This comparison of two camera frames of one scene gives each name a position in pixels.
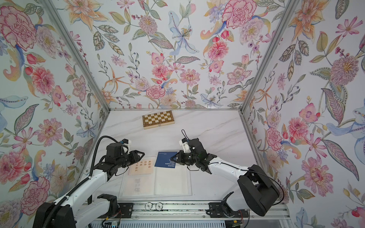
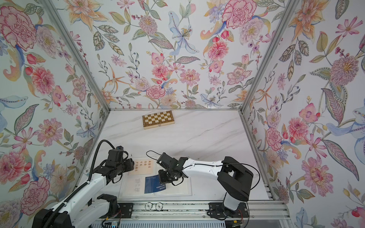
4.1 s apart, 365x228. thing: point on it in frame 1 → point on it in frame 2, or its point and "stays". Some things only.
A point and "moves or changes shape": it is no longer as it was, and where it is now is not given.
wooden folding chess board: (158, 119) stays
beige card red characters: (142, 185) stays
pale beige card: (144, 166) stays
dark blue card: (163, 159) moves or changes shape
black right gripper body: (196, 160) → (167, 176)
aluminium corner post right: (291, 8) stays
